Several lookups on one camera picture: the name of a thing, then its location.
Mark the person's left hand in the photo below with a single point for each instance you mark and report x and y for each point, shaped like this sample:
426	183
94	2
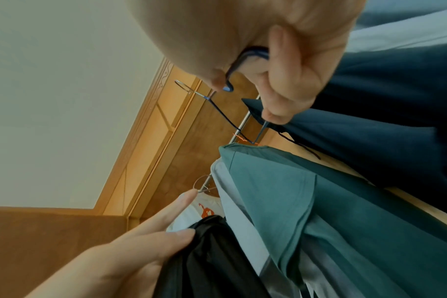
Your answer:
109	264

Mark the person's right hand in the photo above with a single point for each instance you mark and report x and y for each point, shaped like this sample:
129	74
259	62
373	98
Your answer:
223	32

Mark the black garment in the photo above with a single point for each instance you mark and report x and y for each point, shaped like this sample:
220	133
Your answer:
208	262

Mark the white garment with orange print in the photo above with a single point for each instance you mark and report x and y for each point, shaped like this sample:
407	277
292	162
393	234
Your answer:
194	215

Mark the orange clothes hanger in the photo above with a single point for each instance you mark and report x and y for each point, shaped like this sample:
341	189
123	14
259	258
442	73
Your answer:
240	136

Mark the wooden wardrobe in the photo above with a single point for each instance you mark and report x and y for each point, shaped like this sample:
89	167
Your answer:
164	145

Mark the light grey garment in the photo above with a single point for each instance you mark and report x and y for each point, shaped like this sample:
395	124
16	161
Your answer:
238	227

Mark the dark navy garment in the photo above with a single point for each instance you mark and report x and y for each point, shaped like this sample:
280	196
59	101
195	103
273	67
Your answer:
374	122

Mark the light blue cloth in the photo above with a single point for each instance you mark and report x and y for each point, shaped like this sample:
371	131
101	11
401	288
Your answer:
404	35

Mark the teal garment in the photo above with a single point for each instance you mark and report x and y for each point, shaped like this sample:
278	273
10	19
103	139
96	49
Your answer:
319	209

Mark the metal closet rail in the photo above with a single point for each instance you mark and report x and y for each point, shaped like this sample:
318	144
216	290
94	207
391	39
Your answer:
242	125

